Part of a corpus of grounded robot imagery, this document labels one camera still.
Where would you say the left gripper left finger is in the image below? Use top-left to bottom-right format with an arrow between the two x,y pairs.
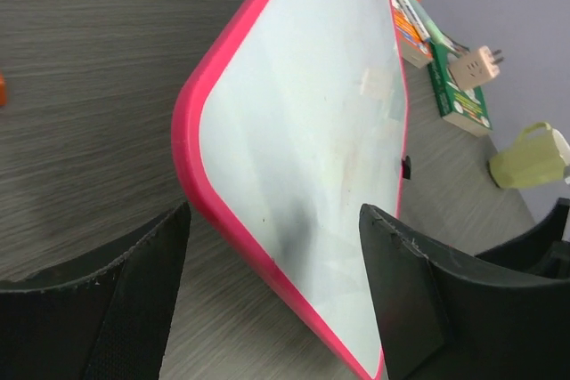
1,203 -> 191,379

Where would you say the orange flat box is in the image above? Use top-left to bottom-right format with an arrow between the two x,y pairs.
0,73 -> 7,108

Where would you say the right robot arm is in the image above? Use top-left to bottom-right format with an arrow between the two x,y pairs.
476,198 -> 569,279

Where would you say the orange book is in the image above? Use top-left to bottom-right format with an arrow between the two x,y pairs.
391,0 -> 433,69

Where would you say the yellow green paper cup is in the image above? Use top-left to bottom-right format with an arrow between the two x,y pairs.
487,122 -> 569,190

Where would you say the whiteboard marker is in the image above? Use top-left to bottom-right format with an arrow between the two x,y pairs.
397,0 -> 431,43

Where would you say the wooden cube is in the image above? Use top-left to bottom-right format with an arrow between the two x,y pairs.
448,45 -> 504,91

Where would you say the pink framed whiteboard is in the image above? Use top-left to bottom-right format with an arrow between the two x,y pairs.
171,0 -> 408,379

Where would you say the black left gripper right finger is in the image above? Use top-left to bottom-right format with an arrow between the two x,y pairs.
359,205 -> 569,379

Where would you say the green book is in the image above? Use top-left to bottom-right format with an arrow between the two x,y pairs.
427,43 -> 493,137

